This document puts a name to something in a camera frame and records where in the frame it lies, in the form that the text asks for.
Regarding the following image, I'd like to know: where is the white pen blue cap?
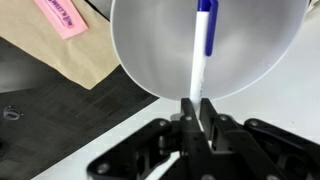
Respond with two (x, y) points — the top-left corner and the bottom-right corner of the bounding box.
(188, 0), (220, 126)

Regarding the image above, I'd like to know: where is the brown paper napkin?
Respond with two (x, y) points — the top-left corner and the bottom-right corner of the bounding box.
(0, 0), (121, 91)

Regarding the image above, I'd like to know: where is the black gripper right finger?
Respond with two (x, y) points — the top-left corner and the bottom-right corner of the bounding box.
(199, 97), (320, 180)

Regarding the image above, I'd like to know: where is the grey bowl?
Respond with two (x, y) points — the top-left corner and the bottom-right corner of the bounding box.
(109, 0), (310, 102)

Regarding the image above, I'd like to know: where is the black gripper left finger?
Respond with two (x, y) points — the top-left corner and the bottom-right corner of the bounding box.
(86, 97), (218, 180)

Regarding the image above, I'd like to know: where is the small round floor object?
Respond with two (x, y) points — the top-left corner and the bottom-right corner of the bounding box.
(2, 105), (24, 121)

